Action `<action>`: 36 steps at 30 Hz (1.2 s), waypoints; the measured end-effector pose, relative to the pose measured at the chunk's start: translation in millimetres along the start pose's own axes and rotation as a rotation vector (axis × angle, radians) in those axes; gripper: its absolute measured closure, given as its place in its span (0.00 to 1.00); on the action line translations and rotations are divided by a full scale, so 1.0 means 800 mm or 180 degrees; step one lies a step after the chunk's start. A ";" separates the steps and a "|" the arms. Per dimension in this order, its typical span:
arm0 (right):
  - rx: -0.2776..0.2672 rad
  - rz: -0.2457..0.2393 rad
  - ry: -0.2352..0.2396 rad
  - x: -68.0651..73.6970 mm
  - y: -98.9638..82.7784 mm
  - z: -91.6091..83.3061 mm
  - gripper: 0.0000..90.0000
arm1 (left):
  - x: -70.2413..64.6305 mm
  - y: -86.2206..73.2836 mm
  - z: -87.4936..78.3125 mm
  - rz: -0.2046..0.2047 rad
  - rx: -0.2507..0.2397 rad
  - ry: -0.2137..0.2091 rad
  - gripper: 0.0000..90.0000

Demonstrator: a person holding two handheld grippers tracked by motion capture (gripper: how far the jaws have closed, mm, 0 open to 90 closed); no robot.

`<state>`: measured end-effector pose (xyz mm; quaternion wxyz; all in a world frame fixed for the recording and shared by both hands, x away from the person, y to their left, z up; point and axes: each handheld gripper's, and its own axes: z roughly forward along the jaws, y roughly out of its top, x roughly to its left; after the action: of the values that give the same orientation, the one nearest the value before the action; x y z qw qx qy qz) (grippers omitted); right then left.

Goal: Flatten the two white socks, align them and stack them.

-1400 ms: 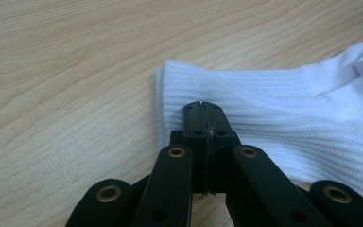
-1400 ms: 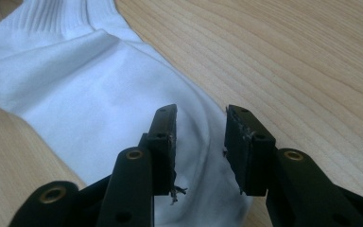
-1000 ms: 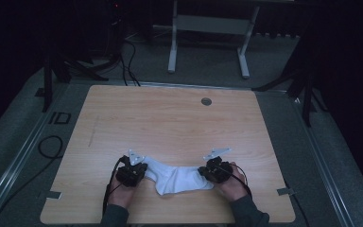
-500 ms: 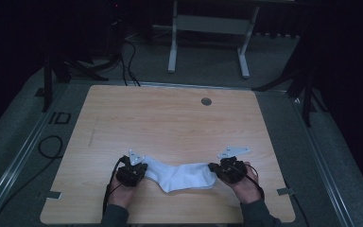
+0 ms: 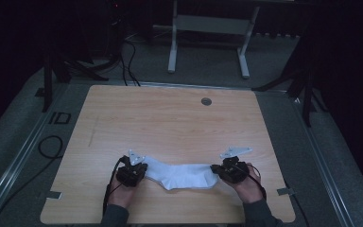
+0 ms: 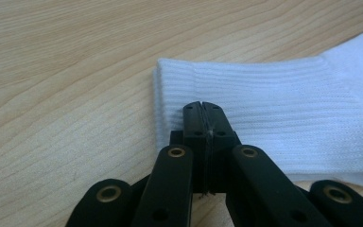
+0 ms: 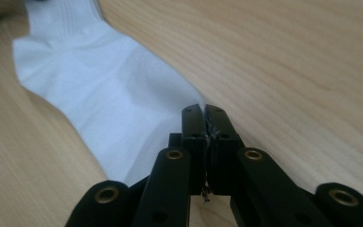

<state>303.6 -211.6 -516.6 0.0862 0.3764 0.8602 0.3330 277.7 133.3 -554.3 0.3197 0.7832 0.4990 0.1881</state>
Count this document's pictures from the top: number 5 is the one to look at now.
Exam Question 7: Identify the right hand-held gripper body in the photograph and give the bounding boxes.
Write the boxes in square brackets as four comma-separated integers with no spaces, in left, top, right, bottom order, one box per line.
[216,146,253,184]

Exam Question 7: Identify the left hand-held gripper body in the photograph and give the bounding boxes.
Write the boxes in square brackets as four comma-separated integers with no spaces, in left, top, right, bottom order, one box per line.
[115,148,149,188]

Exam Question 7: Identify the person's left hand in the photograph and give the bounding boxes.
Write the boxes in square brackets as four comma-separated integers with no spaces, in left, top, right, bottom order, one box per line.
[107,175,139,210]

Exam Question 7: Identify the person's right hand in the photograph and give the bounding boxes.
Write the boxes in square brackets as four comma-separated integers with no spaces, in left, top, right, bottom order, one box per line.
[228,162,265,204]

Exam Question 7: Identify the black floor tape mark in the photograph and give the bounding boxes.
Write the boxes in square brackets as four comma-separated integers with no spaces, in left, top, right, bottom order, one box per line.
[47,111,73,126]

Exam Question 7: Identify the black tripod stand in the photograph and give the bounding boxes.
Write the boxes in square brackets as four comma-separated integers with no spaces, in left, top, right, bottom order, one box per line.
[251,60,329,128]
[41,51,110,114]

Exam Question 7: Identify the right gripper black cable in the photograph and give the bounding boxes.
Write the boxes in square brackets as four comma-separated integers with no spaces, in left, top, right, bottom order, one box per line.
[245,164,268,201]

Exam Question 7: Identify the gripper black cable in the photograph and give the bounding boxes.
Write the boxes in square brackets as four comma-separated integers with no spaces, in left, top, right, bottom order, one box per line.
[102,156,125,216]
[245,164,268,201]

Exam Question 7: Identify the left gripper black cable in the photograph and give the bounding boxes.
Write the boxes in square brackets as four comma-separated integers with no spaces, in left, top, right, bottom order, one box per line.
[102,156,125,216]

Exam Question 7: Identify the black floor cable loop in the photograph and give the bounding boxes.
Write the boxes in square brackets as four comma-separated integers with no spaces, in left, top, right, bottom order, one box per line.
[0,134,64,227]

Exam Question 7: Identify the metal floor rail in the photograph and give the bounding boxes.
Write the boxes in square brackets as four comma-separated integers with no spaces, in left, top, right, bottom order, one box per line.
[0,82,72,227]
[291,94,357,227]

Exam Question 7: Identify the black floor cables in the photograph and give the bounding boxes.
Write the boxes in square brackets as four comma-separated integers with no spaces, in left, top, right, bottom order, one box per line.
[118,38,142,87]

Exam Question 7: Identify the white metal table frame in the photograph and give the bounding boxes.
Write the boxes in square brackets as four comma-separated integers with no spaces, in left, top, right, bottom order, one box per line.
[166,0,262,79]

